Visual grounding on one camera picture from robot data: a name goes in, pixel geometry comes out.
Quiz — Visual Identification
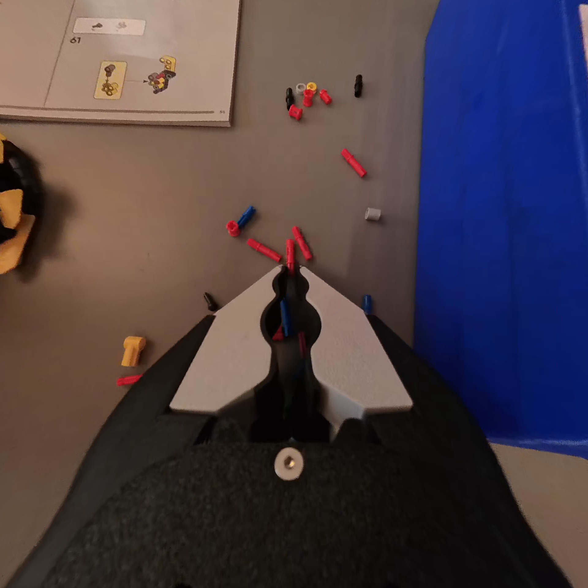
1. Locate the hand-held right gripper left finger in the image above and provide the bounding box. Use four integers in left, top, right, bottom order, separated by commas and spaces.
170, 266, 288, 416

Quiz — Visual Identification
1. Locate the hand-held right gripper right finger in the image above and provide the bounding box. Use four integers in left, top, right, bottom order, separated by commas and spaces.
296, 266, 413, 421

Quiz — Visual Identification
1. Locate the pile of red blue pins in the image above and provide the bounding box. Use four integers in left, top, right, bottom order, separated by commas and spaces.
115, 148, 382, 386

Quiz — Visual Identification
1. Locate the lego car model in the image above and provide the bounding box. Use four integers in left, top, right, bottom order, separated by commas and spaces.
0, 133, 44, 276

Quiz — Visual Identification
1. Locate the small cluster of lego connectors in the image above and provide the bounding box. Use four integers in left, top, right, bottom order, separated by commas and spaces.
285, 73, 364, 122

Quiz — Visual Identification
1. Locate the lego instruction booklet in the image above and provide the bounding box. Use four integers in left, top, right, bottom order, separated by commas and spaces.
0, 0, 242, 128

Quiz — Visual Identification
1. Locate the blue plastic bin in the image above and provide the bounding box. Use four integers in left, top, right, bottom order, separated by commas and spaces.
413, 0, 588, 460

